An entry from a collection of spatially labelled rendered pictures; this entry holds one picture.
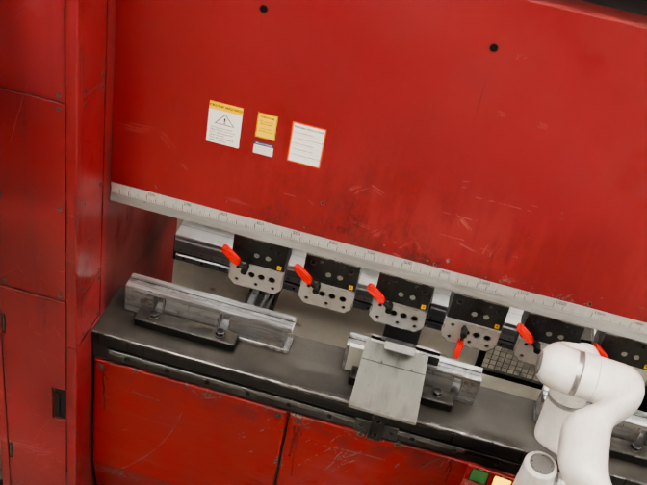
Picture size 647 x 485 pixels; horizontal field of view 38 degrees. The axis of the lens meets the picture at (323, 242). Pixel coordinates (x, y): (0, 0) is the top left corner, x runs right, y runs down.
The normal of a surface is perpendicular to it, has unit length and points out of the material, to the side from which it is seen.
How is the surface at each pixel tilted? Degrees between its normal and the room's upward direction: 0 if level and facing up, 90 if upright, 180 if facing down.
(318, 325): 0
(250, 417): 90
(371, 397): 0
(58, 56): 90
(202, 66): 90
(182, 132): 90
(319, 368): 0
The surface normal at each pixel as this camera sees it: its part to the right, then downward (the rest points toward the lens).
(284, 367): 0.16, -0.79
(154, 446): -0.21, 0.56
